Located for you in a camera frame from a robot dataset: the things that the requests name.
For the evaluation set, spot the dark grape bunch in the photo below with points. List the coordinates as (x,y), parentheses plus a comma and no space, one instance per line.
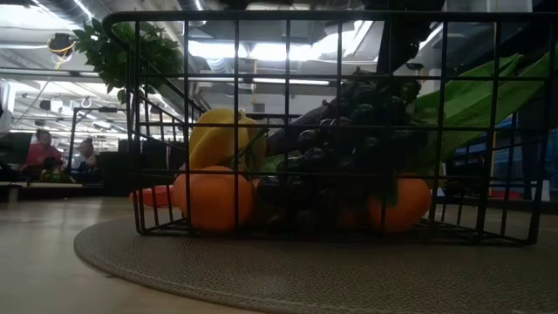
(349,144)

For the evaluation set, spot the purple eggplant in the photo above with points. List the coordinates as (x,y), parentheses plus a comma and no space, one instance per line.
(296,135)

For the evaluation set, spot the yellow bell pepper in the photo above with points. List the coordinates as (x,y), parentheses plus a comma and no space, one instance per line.
(213,144)

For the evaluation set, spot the orange tangerine bunch with leaves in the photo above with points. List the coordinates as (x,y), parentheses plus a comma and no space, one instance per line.
(209,198)

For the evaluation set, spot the orange carrot with green top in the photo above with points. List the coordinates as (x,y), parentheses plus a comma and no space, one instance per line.
(152,197)

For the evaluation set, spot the bright ceiling light panel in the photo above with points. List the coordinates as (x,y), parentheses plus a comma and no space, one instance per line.
(266,51)

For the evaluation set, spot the red low box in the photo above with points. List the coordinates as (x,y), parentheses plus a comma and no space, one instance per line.
(508,195)

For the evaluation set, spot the white cylinder container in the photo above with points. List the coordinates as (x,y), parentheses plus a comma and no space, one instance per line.
(545,192)

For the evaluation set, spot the round grey woven placemat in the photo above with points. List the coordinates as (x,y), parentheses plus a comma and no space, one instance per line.
(305,275)

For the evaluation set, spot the green potted plant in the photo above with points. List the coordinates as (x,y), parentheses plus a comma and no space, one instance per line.
(113,56)

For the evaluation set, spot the person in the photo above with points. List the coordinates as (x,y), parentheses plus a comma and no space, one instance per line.
(41,152)
(87,152)

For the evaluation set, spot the black ceiling-hung device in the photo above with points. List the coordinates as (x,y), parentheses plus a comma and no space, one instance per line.
(61,43)

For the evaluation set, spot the black monitor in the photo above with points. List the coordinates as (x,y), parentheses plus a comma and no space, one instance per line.
(15,150)

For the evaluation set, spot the black metal frame stand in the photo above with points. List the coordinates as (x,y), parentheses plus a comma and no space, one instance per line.
(72,139)

